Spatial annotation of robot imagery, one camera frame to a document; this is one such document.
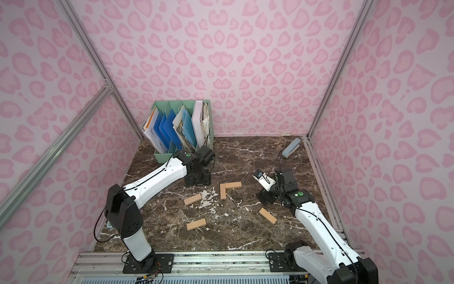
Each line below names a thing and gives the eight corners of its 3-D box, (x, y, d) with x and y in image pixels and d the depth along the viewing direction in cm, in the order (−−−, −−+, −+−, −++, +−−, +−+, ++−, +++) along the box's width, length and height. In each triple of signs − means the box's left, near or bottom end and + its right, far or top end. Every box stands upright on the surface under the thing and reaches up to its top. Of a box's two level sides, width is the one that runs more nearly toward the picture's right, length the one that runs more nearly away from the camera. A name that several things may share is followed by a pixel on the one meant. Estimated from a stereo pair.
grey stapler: (282, 156, 112) (284, 150, 107) (295, 143, 119) (297, 137, 115) (286, 159, 110) (288, 153, 106) (299, 145, 118) (302, 139, 113)
